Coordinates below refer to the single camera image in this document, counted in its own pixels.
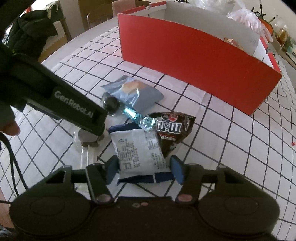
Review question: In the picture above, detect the glass jar amber liquid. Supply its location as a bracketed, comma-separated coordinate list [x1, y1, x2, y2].
[276, 25, 288, 46]

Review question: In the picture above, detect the person left hand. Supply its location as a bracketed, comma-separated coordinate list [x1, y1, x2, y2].
[0, 102, 20, 136]

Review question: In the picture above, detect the clear bag with snacks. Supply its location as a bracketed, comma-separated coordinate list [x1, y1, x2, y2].
[227, 8, 273, 43]

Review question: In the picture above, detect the white wooden sideboard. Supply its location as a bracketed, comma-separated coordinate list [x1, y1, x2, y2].
[272, 34, 296, 89]

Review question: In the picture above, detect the white blue snack packet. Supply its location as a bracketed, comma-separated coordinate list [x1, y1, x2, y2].
[108, 123, 174, 184]

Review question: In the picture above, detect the orange basin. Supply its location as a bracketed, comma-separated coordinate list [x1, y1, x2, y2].
[259, 18, 274, 36]

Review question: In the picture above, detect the teal wrapped candy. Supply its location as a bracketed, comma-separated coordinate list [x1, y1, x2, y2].
[122, 107, 156, 132]

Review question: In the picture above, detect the white grid tablecloth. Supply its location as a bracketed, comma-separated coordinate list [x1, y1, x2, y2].
[1, 21, 295, 240]

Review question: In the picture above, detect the wooden chair with pink cloth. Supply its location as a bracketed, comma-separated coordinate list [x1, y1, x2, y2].
[86, 1, 151, 29]

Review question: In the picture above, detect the light blue pastry packet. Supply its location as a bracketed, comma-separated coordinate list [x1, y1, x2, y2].
[102, 75, 164, 112]

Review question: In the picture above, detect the black round jelly cup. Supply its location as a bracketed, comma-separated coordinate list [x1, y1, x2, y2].
[101, 92, 120, 116]

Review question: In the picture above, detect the red white cardboard box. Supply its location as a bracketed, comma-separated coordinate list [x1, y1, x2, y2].
[117, 1, 282, 114]

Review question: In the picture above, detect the black jacket on chair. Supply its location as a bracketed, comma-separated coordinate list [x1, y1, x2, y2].
[6, 10, 58, 60]

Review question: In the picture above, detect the brown m&m packet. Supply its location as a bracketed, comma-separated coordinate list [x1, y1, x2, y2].
[147, 112, 196, 158]

